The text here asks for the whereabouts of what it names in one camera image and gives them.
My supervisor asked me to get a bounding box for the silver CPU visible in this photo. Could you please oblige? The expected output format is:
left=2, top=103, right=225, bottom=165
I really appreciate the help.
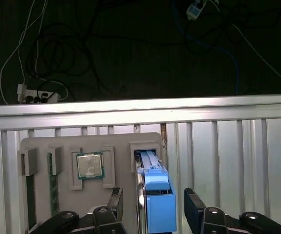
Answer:
left=76, top=152, right=104, bottom=181

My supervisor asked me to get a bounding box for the blue floor cable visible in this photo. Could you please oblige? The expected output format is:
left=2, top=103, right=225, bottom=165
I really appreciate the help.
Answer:
left=173, top=0, right=240, bottom=95

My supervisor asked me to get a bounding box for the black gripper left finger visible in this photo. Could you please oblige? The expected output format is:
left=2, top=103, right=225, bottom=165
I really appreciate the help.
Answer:
left=28, top=187, right=128, bottom=234

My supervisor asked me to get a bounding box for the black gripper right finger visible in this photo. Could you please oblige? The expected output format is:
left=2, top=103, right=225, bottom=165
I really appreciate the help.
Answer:
left=184, top=187, right=281, bottom=234

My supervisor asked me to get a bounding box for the hard disk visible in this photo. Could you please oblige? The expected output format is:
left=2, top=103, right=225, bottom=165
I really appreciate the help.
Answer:
left=134, top=149, right=178, bottom=234

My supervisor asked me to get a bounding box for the grey parts rack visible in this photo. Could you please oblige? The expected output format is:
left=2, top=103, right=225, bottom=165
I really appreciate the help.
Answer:
left=17, top=132, right=167, bottom=234

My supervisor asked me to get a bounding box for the white floor cable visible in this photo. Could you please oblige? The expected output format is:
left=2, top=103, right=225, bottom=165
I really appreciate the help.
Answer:
left=0, top=0, right=50, bottom=103

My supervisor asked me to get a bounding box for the white power strip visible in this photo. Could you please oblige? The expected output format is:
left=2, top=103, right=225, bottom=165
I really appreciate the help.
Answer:
left=17, top=83, right=60, bottom=103

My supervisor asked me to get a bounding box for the black floor cable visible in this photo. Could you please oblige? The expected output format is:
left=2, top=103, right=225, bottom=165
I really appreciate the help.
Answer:
left=28, top=23, right=97, bottom=103

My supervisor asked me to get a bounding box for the white blue socket adapter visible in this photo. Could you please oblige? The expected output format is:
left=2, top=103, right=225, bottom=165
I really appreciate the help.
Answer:
left=185, top=0, right=208, bottom=20

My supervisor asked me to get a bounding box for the green RAM stick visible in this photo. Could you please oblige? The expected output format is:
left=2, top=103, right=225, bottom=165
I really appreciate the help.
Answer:
left=25, top=174, right=37, bottom=231
left=47, top=151, right=59, bottom=214

